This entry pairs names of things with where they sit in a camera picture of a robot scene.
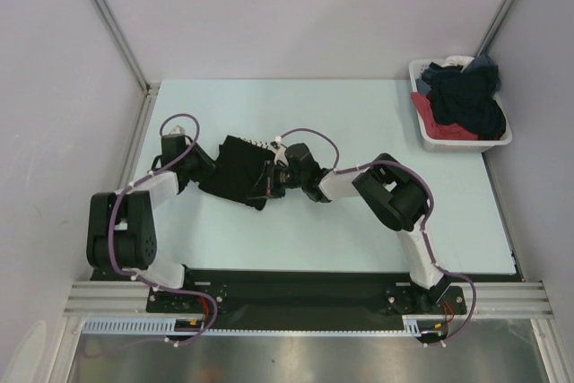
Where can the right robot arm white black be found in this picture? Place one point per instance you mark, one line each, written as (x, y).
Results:
(396, 195)

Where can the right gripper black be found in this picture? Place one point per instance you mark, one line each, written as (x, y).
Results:
(264, 187)

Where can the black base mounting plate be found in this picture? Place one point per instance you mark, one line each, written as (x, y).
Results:
(304, 301)

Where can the dark clothes pile in basket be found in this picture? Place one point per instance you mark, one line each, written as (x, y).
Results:
(456, 99)

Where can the right aluminium corner post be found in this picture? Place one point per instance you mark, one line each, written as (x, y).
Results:
(507, 2)

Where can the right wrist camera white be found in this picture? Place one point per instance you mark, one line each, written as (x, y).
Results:
(278, 148)

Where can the black white striped tank top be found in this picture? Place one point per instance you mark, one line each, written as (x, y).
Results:
(258, 143)

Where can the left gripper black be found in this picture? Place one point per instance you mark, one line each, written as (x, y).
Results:
(207, 165)

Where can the aluminium front rail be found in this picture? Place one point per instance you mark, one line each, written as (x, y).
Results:
(128, 299)

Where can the aluminium corner post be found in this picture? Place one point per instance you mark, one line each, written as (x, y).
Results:
(121, 43)
(507, 2)

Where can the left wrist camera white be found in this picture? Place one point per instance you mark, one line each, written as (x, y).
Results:
(177, 130)

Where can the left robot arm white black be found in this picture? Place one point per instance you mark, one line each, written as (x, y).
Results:
(121, 235)

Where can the left aluminium corner post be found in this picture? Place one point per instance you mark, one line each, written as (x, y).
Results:
(121, 43)

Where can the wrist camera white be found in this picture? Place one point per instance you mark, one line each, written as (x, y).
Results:
(177, 130)
(278, 148)

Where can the white plastic laundry basket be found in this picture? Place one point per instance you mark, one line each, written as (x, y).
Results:
(415, 68)

